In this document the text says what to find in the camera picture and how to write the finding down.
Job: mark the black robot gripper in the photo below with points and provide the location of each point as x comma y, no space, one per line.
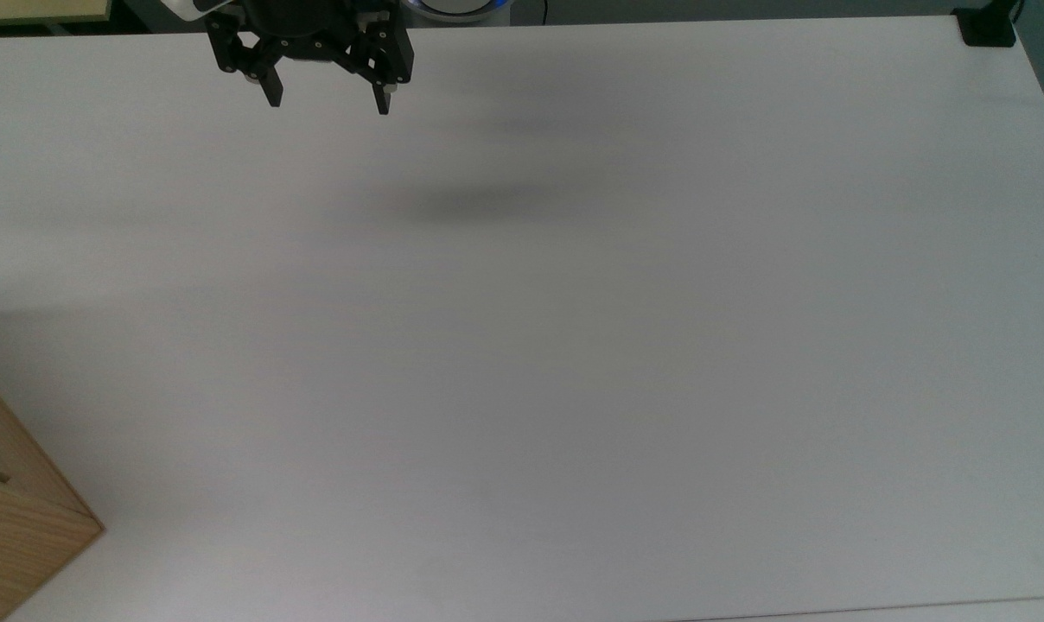
310,30

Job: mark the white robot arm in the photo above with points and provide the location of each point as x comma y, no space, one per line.
198,5

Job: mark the light wooden drawer cabinet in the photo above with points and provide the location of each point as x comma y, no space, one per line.
12,536

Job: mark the yellow-green board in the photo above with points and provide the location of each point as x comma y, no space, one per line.
34,9

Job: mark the black table clamp mount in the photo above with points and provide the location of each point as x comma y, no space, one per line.
987,26

